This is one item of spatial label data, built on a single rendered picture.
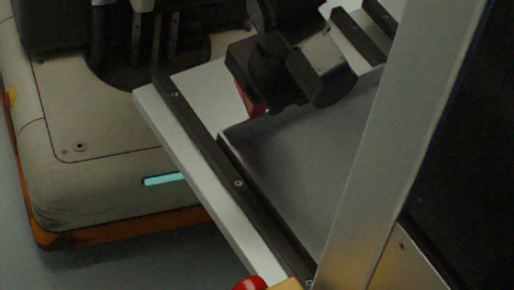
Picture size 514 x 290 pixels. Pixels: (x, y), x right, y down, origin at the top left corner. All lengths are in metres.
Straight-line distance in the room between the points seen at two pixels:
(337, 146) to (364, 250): 0.41
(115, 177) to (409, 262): 1.21
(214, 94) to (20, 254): 0.98
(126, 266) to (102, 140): 0.31
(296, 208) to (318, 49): 0.24
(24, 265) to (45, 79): 0.40
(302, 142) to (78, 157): 0.80
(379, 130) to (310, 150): 0.48
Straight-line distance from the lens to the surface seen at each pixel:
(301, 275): 1.15
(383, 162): 0.82
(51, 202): 1.99
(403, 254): 0.85
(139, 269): 2.19
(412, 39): 0.73
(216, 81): 1.34
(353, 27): 1.42
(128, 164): 2.00
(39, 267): 2.19
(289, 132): 1.29
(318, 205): 1.23
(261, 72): 1.16
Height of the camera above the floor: 1.87
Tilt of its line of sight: 51 degrees down
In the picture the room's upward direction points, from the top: 12 degrees clockwise
